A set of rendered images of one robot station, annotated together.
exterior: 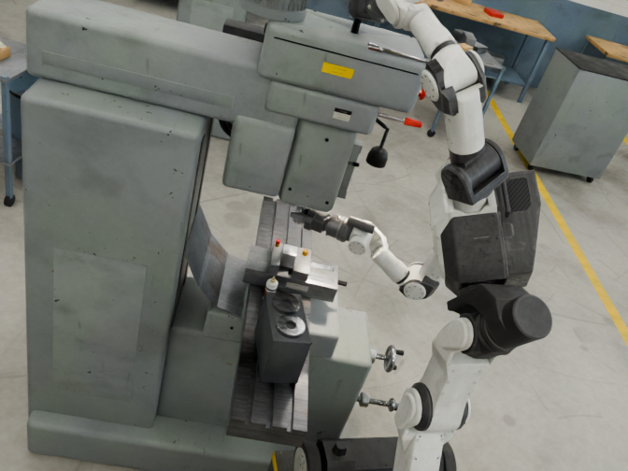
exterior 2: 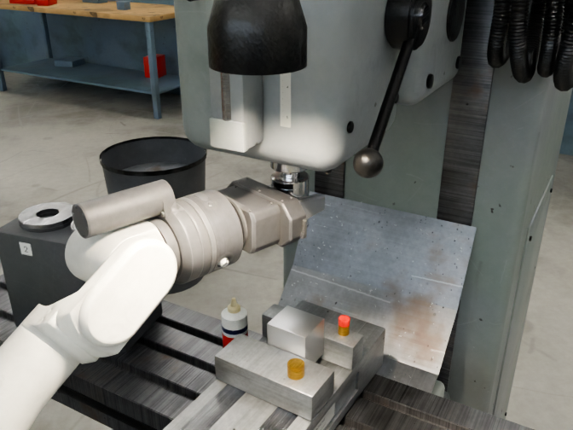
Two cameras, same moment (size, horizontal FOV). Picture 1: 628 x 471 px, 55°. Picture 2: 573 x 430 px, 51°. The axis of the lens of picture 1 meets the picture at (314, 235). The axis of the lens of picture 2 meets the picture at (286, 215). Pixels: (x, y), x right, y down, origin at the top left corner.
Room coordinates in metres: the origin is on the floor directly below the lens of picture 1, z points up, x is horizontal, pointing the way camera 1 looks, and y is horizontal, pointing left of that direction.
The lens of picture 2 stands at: (2.24, -0.47, 1.54)
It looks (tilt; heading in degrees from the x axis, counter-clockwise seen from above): 25 degrees down; 129
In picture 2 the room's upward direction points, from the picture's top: straight up
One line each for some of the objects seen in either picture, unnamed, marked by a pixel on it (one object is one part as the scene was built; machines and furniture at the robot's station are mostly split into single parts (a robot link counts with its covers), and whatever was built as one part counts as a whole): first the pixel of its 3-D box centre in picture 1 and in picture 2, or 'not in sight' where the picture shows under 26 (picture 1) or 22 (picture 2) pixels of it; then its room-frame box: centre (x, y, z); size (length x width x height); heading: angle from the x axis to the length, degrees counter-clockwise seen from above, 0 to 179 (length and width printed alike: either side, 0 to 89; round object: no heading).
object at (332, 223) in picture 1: (324, 222); (231, 223); (1.80, -0.02, 1.23); 0.13 x 0.12 x 0.10; 172
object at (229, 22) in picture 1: (248, 56); not in sight; (2.10, 0.42, 1.62); 0.20 x 0.09 x 0.21; 99
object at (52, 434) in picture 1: (188, 404); not in sight; (1.78, 0.31, 0.10); 1.20 x 0.60 x 0.20; 99
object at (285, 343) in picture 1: (281, 335); (82, 271); (1.42, 0.00, 1.02); 0.22 x 0.12 x 0.20; 20
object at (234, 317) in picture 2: (271, 288); (234, 327); (1.69, 0.09, 0.97); 0.04 x 0.04 x 0.11
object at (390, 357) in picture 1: (381, 357); not in sight; (1.90, -0.43, 0.62); 0.16 x 0.12 x 0.12; 99
